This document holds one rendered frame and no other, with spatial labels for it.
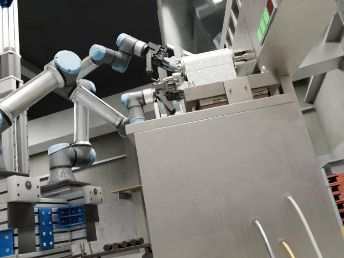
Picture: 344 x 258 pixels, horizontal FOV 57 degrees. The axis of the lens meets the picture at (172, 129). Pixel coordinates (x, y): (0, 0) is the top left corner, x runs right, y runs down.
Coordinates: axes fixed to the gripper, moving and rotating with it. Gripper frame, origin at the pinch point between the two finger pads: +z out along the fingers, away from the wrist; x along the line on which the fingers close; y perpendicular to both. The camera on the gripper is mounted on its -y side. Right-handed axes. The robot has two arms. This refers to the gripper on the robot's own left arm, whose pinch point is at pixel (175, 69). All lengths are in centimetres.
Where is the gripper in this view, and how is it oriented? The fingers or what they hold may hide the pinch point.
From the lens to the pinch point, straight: 163.2
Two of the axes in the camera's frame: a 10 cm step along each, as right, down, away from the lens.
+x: 0.6, 2.9, 9.6
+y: 4.9, -8.4, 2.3
